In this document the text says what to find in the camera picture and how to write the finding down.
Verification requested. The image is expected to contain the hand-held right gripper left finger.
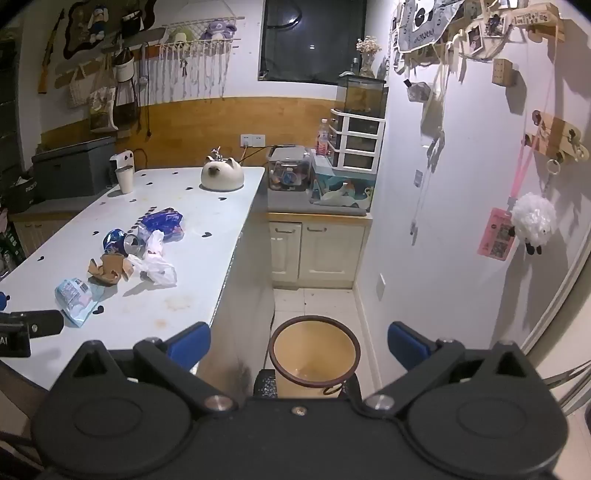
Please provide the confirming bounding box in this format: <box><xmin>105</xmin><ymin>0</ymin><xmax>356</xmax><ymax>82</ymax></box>
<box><xmin>60</xmin><ymin>322</ymin><xmax>238</xmax><ymax>414</ymax></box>

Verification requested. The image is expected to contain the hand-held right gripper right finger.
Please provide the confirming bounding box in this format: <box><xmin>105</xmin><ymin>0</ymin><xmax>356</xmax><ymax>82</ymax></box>
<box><xmin>362</xmin><ymin>322</ymin><xmax>539</xmax><ymax>414</ymax></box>

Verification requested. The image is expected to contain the light blue wipes packet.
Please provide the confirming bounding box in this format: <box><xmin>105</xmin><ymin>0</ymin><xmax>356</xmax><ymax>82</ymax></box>
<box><xmin>54</xmin><ymin>277</ymin><xmax>106</xmax><ymax>328</ymax></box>

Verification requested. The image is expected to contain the white plastic bag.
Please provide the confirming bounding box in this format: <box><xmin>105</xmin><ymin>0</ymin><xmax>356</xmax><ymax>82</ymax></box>
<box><xmin>127</xmin><ymin>230</ymin><xmax>177</xmax><ymax>287</ymax></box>

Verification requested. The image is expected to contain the beige trash bin brown rim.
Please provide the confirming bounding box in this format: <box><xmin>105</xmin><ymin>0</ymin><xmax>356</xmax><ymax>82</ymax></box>
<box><xmin>269</xmin><ymin>315</ymin><xmax>362</xmax><ymax>398</ymax></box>

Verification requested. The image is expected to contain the crushed blue can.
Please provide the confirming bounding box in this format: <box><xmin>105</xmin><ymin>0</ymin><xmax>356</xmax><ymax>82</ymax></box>
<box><xmin>102</xmin><ymin>228</ymin><xmax>143</xmax><ymax>256</ymax></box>

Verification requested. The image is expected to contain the blue snack packet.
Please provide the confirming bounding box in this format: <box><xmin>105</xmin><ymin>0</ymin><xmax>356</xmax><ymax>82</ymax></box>
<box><xmin>139</xmin><ymin>208</ymin><xmax>185</xmax><ymax>241</ymax></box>

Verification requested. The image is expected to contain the low cream cabinet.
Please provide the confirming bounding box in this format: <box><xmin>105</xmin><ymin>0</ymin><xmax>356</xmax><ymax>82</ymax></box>
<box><xmin>11</xmin><ymin>217</ymin><xmax>61</xmax><ymax>257</ymax></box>

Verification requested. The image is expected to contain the black bag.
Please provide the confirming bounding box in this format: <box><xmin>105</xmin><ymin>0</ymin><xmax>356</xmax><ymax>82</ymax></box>
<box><xmin>4</xmin><ymin>173</ymin><xmax>38</xmax><ymax>213</ymax></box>

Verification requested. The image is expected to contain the pink card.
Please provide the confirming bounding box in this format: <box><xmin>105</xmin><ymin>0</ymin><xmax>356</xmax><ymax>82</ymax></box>
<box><xmin>477</xmin><ymin>208</ymin><xmax>515</xmax><ymax>263</ymax></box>

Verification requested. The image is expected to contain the grey storage box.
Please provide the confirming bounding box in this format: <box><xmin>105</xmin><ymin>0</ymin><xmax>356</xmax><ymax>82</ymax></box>
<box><xmin>31</xmin><ymin>136</ymin><xmax>117</xmax><ymax>201</ymax></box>

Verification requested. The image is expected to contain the white paper cup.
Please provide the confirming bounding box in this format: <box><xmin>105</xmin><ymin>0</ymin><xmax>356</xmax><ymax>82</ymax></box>
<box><xmin>115</xmin><ymin>166</ymin><xmax>136</xmax><ymax>195</ymax></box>

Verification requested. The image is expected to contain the teal glass tank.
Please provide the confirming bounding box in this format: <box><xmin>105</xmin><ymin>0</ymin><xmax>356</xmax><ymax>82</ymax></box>
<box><xmin>309</xmin><ymin>150</ymin><xmax>376</xmax><ymax>208</ymax></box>

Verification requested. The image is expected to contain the cream cat-shaped ceramic jar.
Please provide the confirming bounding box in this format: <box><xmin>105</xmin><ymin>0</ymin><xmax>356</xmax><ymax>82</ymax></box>
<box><xmin>200</xmin><ymin>156</ymin><xmax>245</xmax><ymax>191</ymax></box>

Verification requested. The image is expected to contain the white sheep plush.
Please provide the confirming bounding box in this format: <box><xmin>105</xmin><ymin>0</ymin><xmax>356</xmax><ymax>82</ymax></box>
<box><xmin>512</xmin><ymin>193</ymin><xmax>558</xmax><ymax>256</ymax></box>

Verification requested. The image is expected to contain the clear hamster cage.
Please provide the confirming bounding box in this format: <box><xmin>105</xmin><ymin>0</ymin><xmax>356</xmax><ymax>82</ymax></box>
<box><xmin>268</xmin><ymin>145</ymin><xmax>315</xmax><ymax>192</ymax></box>

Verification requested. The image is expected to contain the white drawer unit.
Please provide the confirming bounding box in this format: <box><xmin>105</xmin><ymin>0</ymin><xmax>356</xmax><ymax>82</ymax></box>
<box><xmin>331</xmin><ymin>108</ymin><xmax>386</xmax><ymax>171</ymax></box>

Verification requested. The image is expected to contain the printed tote bag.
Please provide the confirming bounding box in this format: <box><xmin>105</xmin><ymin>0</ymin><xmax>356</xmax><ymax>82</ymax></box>
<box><xmin>88</xmin><ymin>55</ymin><xmax>118</xmax><ymax>132</ymax></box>

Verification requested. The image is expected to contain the plastic bottle red label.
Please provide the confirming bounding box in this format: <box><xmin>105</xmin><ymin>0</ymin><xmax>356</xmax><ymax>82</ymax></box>
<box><xmin>315</xmin><ymin>119</ymin><xmax>331</xmax><ymax>155</ymax></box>

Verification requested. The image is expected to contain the mesh bag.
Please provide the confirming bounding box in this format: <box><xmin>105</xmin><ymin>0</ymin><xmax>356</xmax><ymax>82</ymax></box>
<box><xmin>68</xmin><ymin>65</ymin><xmax>95</xmax><ymax>109</ymax></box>

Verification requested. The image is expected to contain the dark transparent bag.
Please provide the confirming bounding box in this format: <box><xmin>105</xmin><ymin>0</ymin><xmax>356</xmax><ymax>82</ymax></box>
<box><xmin>113</xmin><ymin>80</ymin><xmax>139</xmax><ymax>125</ymax></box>

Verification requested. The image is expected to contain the glass fish tank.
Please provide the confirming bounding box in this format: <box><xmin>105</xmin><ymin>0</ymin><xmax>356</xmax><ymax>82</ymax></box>
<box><xmin>336</xmin><ymin>74</ymin><xmax>389</xmax><ymax>120</ymax></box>

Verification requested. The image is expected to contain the white bucket bag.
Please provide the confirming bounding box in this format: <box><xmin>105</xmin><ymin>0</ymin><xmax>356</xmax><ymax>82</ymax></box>
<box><xmin>113</xmin><ymin>46</ymin><xmax>136</xmax><ymax>84</ymax></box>

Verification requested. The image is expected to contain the wooden peg block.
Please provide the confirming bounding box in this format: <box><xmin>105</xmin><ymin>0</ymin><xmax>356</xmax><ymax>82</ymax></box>
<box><xmin>492</xmin><ymin>58</ymin><xmax>514</xmax><ymax>86</ymax></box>

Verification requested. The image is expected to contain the vase of dried flowers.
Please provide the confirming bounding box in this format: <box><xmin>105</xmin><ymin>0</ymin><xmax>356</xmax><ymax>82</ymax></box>
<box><xmin>355</xmin><ymin>36</ymin><xmax>383</xmax><ymax>78</ymax></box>

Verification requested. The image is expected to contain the purple plush toy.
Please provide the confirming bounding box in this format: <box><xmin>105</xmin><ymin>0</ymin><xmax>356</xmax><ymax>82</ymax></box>
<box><xmin>200</xmin><ymin>19</ymin><xmax>237</xmax><ymax>42</ymax></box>

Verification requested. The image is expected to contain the dark window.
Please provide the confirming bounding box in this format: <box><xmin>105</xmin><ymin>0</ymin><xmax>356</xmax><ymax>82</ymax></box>
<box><xmin>259</xmin><ymin>0</ymin><xmax>368</xmax><ymax>86</ymax></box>

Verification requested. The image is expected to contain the panda print banner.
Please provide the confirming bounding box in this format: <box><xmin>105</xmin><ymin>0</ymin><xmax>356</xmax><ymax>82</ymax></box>
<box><xmin>397</xmin><ymin>0</ymin><xmax>465</xmax><ymax>51</ymax></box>

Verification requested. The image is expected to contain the white instant camera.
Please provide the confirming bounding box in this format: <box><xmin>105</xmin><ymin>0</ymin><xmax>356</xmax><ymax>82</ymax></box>
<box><xmin>109</xmin><ymin>150</ymin><xmax>136</xmax><ymax>174</ymax></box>

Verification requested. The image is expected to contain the pink lanyard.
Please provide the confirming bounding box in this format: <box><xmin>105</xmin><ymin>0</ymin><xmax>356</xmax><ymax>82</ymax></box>
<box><xmin>508</xmin><ymin>111</ymin><xmax>546</xmax><ymax>208</ymax></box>

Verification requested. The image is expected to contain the clear wall pouch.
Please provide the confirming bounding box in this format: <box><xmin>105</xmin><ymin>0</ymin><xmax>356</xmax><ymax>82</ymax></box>
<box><xmin>406</xmin><ymin>80</ymin><xmax>432</xmax><ymax>102</ymax></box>

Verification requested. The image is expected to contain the white macrame wall hanging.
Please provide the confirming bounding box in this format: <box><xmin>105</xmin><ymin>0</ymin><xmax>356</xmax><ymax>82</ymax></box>
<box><xmin>159</xmin><ymin>9</ymin><xmax>245</xmax><ymax>100</ymax></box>

